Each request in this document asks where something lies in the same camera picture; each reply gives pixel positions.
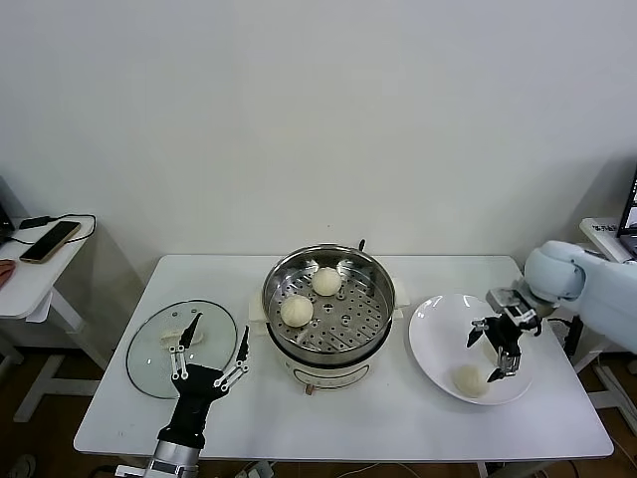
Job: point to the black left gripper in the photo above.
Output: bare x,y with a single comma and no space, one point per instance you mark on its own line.
196,398

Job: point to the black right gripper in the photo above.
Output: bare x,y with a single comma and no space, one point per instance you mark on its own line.
505,336

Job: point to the white steamed baozi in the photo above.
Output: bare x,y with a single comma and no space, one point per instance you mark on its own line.
468,381
490,354
297,311
327,281

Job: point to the round glass lid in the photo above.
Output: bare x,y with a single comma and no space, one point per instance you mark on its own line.
149,358

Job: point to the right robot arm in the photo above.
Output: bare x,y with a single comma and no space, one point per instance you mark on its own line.
552,271

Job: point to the stainless steel steamer basket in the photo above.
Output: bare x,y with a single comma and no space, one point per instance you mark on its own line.
368,279

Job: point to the bystander bare hand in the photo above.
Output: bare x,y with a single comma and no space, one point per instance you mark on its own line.
6,267

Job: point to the white round plate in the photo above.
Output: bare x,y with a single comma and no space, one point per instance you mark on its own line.
438,338

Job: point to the white floor power strip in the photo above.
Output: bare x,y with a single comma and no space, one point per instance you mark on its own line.
256,470

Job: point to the white side table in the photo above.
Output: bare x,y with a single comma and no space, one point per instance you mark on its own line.
602,234
30,289

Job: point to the black laptop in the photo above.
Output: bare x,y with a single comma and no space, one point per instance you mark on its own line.
629,219

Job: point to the gold edged smartphone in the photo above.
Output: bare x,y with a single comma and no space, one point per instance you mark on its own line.
50,242

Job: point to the grey shoe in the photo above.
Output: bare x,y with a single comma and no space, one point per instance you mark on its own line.
24,467

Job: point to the black power adapter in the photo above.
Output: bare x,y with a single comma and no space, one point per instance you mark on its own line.
35,222

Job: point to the black device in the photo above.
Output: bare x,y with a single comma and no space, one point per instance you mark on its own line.
4,221

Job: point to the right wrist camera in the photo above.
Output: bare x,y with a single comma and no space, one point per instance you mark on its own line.
507,299

